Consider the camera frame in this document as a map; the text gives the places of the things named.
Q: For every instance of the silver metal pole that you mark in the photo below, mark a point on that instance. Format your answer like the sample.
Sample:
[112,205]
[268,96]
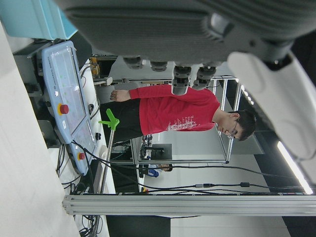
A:
[107,160]

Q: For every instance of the small black monitor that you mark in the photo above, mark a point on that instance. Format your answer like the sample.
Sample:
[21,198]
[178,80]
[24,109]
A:
[161,151]

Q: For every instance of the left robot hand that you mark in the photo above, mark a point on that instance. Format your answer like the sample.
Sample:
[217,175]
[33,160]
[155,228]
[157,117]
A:
[148,29]

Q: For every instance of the green plastic clamp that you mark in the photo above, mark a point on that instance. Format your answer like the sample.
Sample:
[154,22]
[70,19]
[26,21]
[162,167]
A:
[112,121]

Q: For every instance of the yellow device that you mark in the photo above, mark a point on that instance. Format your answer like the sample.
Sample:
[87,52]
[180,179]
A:
[95,66]

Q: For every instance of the aluminium frame beam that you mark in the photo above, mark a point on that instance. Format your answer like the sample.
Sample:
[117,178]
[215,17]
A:
[187,205]

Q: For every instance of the person in red shirt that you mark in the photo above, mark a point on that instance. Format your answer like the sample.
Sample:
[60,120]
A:
[172,111]

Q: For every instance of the person in blue top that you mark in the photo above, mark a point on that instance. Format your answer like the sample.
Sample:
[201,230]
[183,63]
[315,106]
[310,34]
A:
[155,171]

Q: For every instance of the light blue teach pendant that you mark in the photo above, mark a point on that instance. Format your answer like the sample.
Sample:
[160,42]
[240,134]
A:
[85,145]
[66,86]

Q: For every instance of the teal plastic housing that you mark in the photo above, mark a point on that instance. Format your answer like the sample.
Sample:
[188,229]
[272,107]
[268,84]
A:
[29,17]

